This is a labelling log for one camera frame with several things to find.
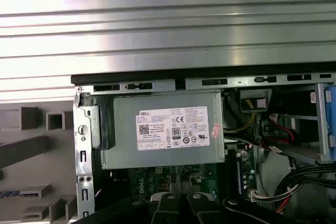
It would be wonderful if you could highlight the black cable bundle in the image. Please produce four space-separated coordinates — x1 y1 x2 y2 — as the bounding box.
270 162 336 210

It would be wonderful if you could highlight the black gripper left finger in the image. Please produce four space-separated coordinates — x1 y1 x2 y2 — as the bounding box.
76 191 184 224

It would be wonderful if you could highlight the green motherboard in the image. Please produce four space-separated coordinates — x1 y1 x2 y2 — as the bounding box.
128 142 259 206

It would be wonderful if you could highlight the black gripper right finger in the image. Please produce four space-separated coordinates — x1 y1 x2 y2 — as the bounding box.
186 191 297 224

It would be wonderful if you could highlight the grey power supply unit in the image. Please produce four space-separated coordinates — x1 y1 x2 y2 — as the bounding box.
101 91 227 170

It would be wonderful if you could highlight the RAM stick with blue label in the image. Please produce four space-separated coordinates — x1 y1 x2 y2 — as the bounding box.
0 190 39 198

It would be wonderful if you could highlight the yellow black wire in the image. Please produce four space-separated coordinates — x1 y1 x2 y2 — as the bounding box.
223 99 257 133

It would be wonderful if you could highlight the grey parts rack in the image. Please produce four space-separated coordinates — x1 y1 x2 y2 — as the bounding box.
0 105 79 224

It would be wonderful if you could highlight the blue plastic drive bracket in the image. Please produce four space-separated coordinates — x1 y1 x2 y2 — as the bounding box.
324 83 336 161

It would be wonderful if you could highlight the black PC case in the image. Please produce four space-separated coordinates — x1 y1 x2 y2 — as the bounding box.
70 68 336 224

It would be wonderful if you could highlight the metal drive cage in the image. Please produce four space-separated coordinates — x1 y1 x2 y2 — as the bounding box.
282 83 336 166

